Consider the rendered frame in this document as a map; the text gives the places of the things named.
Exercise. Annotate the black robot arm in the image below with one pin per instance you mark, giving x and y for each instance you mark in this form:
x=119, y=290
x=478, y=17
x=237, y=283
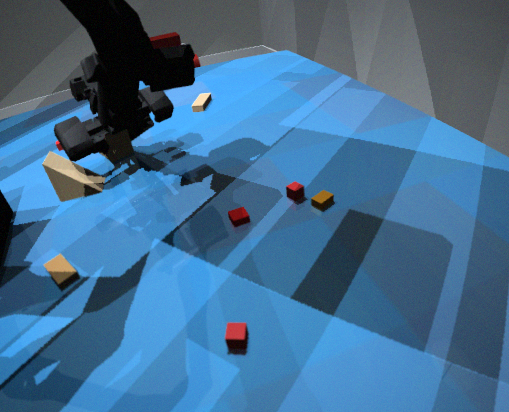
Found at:
x=125, y=55

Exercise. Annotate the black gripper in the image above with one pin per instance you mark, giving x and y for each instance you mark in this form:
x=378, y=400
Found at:
x=80, y=139

